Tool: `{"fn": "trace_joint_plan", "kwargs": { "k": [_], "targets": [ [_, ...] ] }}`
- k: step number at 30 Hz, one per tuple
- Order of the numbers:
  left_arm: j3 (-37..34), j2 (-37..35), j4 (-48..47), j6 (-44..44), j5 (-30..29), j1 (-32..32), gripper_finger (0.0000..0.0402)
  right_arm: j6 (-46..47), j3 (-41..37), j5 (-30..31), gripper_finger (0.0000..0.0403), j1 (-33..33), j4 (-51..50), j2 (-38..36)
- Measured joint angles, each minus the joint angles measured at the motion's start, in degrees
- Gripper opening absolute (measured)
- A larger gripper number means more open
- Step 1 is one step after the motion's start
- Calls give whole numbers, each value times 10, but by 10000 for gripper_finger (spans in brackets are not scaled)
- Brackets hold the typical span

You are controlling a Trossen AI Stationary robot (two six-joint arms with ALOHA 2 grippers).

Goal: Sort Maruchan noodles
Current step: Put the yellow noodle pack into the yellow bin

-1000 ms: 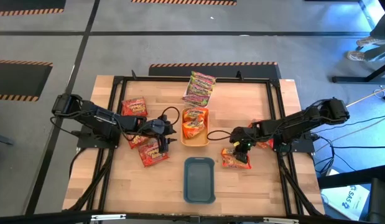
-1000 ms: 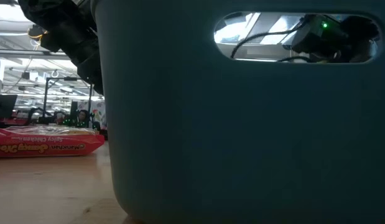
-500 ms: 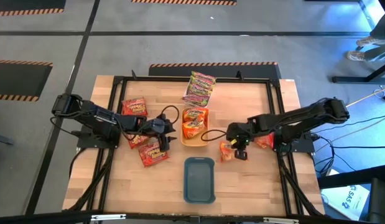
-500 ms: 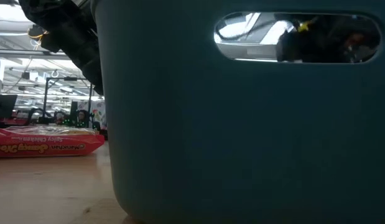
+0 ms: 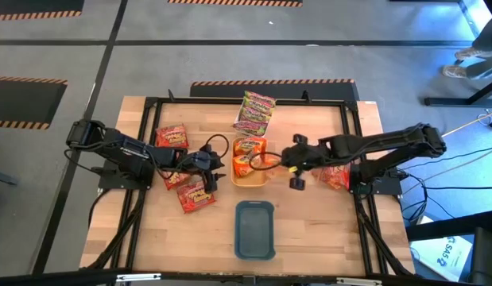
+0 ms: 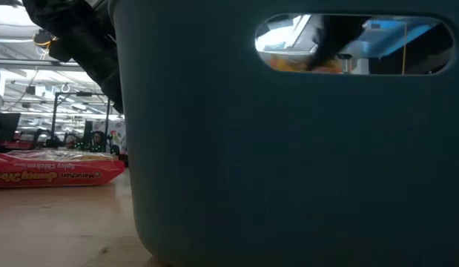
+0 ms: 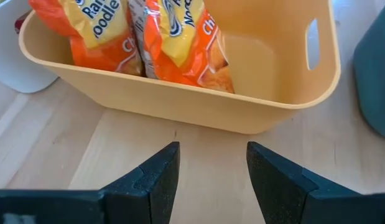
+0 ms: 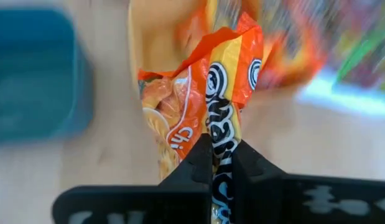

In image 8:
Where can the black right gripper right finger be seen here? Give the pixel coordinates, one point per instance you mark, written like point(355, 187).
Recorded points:
point(257, 193)

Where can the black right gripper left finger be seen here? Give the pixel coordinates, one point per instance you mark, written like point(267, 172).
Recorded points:
point(186, 199)

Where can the green yellow noodle packet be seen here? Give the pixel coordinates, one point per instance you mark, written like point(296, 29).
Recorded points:
point(366, 53)

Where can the white plastic bin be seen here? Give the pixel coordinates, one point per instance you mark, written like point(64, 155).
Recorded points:
point(335, 99)

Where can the teal plastic bin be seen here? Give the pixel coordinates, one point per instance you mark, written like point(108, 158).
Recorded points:
point(33, 77)

